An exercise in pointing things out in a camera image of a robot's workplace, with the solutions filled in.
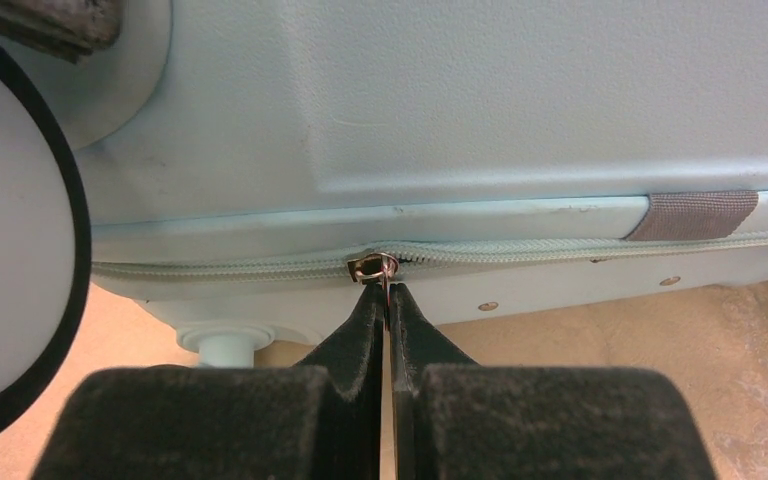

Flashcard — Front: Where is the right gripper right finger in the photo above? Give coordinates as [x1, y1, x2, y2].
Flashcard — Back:
[389, 284, 716, 479]

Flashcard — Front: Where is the light blue suitcase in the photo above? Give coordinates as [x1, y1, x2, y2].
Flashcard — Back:
[0, 1, 768, 433]

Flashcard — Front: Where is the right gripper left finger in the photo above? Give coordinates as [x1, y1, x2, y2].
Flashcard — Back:
[33, 285, 385, 479]

